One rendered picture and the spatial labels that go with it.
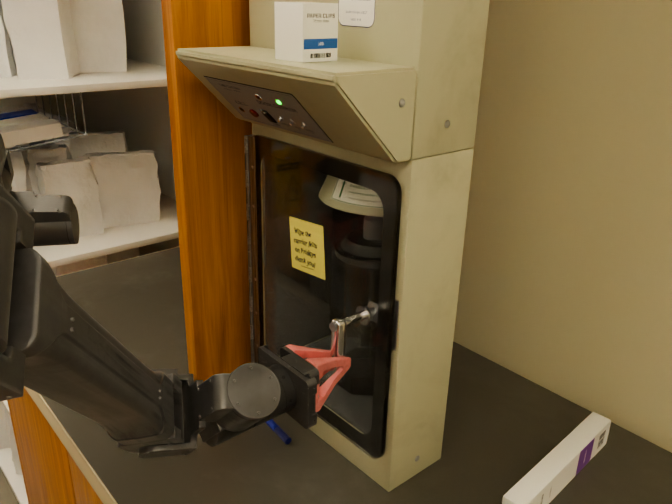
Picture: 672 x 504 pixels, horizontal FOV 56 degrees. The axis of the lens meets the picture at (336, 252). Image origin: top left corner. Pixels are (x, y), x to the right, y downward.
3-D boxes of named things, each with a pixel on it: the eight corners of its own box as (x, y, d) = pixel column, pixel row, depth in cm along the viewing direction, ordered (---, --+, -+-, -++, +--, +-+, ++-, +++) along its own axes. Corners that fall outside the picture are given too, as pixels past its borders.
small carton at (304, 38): (309, 57, 74) (309, 2, 72) (337, 60, 70) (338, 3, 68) (274, 58, 71) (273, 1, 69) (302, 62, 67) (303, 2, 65)
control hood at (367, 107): (250, 117, 92) (248, 45, 88) (413, 161, 70) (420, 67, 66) (179, 125, 85) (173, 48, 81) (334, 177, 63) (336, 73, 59)
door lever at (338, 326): (368, 373, 83) (355, 365, 85) (371, 309, 79) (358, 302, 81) (337, 388, 79) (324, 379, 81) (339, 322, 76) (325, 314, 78)
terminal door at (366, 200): (258, 366, 107) (252, 132, 92) (384, 462, 86) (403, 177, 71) (254, 368, 107) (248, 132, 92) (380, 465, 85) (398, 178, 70)
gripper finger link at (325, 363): (325, 323, 82) (266, 347, 77) (362, 345, 77) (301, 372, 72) (325, 368, 85) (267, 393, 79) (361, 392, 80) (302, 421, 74)
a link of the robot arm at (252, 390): (134, 377, 69) (134, 458, 65) (160, 343, 60) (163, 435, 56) (237, 376, 75) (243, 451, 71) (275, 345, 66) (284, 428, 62)
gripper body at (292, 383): (269, 341, 78) (217, 361, 74) (320, 377, 71) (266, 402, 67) (270, 385, 81) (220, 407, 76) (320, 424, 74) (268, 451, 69)
